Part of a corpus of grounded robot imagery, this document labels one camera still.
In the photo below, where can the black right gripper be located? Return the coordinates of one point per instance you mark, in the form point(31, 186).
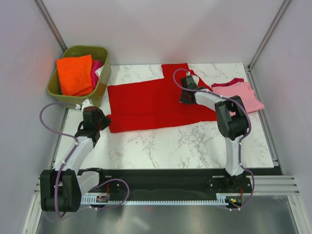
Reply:
point(183, 100)

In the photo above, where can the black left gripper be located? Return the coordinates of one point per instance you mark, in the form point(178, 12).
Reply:
point(107, 121)

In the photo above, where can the red t-shirt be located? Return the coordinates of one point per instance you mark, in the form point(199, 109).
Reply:
point(154, 104)

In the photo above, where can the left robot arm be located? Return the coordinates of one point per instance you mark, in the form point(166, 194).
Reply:
point(61, 188)

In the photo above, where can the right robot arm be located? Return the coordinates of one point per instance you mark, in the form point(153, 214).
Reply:
point(231, 116)

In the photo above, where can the white garment in bin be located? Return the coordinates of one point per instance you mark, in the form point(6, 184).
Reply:
point(98, 71)

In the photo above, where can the orange t-shirt in bin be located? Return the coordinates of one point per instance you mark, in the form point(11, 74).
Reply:
point(74, 74)

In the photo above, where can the folded pink t-shirt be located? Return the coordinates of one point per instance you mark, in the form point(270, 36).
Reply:
point(244, 91)

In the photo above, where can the magenta t-shirt in bin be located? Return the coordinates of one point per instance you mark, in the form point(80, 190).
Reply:
point(95, 65)

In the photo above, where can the olive green plastic bin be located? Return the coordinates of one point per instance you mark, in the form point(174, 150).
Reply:
point(98, 53)

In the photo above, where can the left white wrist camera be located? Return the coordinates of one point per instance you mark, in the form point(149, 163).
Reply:
point(86, 103)

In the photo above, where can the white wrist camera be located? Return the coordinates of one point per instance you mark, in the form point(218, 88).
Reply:
point(195, 77)
point(86, 103)

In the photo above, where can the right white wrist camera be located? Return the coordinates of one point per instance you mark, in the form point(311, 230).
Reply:
point(195, 77)

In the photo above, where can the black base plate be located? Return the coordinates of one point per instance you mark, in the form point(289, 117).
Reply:
point(169, 184)

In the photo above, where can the aluminium rail right of table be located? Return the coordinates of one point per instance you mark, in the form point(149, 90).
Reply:
point(264, 122)

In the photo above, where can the aluminium rail front crossbar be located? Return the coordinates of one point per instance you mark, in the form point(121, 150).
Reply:
point(260, 183)

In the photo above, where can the left aluminium frame post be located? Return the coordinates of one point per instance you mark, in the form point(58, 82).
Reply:
point(50, 23)

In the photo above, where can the aluminium frame post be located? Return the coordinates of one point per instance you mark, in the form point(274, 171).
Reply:
point(50, 23)
point(269, 33)

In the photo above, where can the right aluminium frame post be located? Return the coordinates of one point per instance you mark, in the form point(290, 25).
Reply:
point(269, 33)

